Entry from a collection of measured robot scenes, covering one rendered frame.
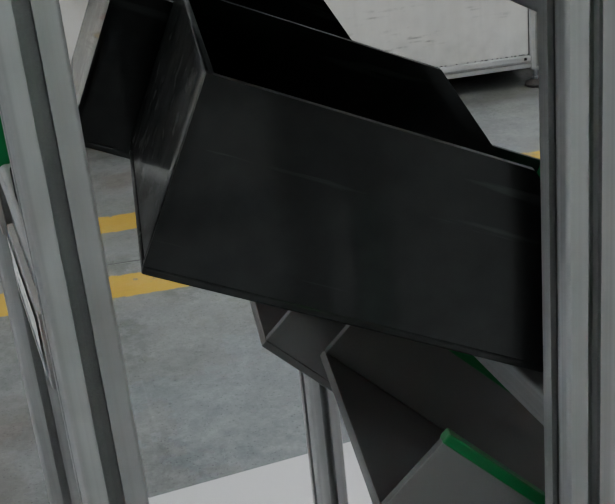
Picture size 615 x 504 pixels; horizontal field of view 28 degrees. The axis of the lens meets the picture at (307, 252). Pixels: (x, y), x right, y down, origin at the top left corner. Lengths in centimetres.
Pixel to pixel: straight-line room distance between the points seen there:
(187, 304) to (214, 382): 42
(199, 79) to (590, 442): 19
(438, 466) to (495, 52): 420
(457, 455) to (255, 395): 237
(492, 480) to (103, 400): 18
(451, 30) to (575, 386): 416
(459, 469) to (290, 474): 60
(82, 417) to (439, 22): 422
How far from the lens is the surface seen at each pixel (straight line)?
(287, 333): 62
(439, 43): 459
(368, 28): 451
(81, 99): 56
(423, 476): 50
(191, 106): 42
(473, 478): 50
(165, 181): 43
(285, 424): 275
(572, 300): 43
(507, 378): 51
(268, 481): 109
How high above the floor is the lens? 149
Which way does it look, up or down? 25 degrees down
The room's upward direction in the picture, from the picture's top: 6 degrees counter-clockwise
